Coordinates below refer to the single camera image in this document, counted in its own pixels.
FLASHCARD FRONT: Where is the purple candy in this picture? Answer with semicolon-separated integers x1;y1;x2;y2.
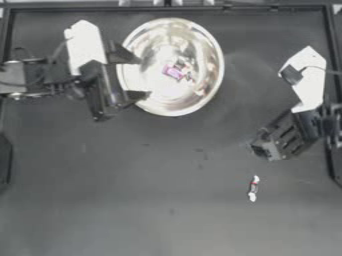
161;63;188;82

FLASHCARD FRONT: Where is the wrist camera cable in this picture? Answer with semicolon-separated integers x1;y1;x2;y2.
301;64;342;73
46;37;75;66

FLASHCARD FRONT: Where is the steel bowl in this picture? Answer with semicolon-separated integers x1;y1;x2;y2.
115;17;226;118

